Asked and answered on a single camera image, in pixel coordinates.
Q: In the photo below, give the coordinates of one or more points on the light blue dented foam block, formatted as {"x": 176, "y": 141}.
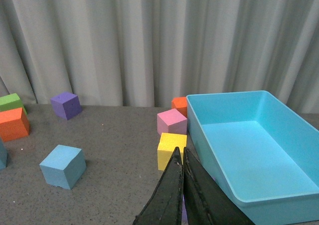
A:
{"x": 3, "y": 156}

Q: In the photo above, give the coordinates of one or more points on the purple foam block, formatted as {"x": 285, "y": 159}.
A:
{"x": 66, "y": 105}

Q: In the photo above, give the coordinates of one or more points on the grey curtain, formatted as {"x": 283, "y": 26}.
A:
{"x": 146, "y": 52}

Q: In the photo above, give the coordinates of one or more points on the pink foam block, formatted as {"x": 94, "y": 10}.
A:
{"x": 171, "y": 121}

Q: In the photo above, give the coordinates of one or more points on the light blue plastic bin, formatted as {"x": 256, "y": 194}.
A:
{"x": 263, "y": 155}

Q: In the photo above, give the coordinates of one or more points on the yellow foam block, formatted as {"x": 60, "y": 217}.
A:
{"x": 167, "y": 144}

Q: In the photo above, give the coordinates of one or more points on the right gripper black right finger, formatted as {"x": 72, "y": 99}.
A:
{"x": 205, "y": 202}

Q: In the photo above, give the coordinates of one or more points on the orange foam block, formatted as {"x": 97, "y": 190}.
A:
{"x": 180, "y": 104}
{"x": 14, "y": 124}

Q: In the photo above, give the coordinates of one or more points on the green foam block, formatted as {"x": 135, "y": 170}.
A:
{"x": 11, "y": 101}

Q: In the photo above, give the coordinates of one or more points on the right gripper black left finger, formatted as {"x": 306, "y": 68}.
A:
{"x": 165, "y": 205}

